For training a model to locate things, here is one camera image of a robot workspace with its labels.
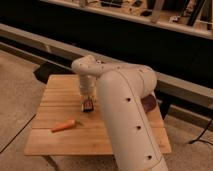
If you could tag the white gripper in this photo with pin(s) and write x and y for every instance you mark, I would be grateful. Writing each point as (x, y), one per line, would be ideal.
(87, 86)

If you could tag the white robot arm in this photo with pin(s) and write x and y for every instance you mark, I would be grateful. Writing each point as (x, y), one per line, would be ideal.
(120, 89)

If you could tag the white sponge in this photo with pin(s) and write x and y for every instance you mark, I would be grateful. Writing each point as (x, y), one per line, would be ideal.
(87, 108)

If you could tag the orange carrot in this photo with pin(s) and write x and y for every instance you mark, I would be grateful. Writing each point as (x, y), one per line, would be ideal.
(66, 125)

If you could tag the wooden table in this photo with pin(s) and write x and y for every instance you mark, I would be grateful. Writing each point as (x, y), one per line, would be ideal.
(61, 102)

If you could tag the black floor mat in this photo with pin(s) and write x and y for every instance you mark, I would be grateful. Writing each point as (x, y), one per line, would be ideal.
(43, 72)

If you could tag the purple bowl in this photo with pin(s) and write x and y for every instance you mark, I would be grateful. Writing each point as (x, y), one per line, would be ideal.
(148, 103)

